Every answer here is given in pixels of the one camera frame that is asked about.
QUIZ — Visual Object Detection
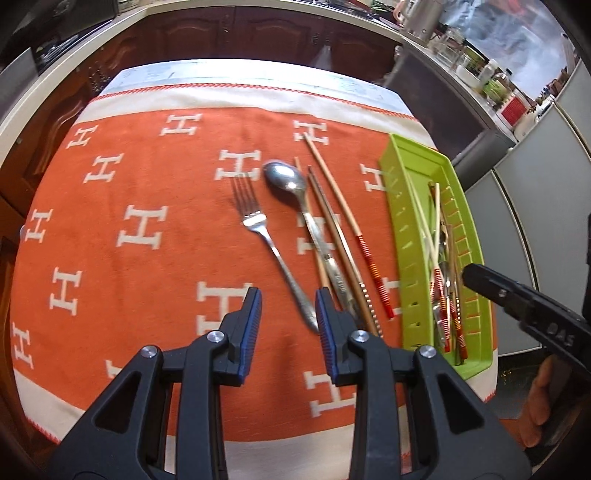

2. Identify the brown chopstick red striped end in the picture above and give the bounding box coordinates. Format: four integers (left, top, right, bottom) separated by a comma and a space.
302, 134, 397, 319

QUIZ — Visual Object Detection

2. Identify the green plastic utensil tray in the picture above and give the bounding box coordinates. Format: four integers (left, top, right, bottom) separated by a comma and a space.
379, 134, 494, 380

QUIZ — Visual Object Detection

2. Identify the orange patterned blanket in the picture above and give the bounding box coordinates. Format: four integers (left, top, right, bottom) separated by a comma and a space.
10, 83, 499, 480

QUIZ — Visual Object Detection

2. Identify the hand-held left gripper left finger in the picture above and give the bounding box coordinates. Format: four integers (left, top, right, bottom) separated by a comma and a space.
44, 286, 264, 480

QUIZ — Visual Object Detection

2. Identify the bundle of wooden chopsticks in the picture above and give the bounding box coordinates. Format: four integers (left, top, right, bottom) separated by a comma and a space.
409, 180, 452, 342

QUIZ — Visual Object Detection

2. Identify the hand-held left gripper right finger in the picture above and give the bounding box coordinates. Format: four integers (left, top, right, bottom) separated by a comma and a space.
315, 287, 532, 480

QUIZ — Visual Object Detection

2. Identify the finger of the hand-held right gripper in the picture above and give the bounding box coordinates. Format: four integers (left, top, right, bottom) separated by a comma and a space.
462, 262, 536, 326

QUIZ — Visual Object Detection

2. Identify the steel kettle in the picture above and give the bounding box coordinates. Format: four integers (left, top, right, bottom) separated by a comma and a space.
394, 0, 444, 40

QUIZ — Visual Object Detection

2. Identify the metal fork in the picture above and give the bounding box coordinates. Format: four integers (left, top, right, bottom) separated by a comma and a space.
231, 174, 321, 333

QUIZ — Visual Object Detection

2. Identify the large metal spoon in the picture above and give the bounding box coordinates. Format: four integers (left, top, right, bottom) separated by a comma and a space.
263, 161, 363, 324

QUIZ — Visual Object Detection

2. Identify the dark brown red-tipped chopstick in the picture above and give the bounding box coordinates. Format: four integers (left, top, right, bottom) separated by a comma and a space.
447, 217, 468, 365

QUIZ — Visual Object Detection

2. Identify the pale table cover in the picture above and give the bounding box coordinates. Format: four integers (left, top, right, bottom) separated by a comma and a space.
108, 58, 407, 112

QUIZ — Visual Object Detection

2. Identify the red box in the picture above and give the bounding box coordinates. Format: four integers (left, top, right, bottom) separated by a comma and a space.
499, 95, 528, 127

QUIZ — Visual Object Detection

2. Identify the person's right hand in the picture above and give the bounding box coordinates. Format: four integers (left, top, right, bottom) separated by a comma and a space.
518, 356, 557, 449

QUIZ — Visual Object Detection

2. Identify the dark kitchen appliance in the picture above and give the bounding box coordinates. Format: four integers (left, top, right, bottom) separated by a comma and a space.
0, 0, 121, 75

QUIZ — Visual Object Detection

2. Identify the white cabinet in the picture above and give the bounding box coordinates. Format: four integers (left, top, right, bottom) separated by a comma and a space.
462, 60, 591, 356

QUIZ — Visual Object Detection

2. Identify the grey kitchen appliance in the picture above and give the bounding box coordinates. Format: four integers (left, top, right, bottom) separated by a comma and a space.
383, 44, 515, 167

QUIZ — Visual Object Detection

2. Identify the light wooden chopstick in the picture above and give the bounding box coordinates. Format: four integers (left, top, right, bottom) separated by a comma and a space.
428, 182, 443, 268

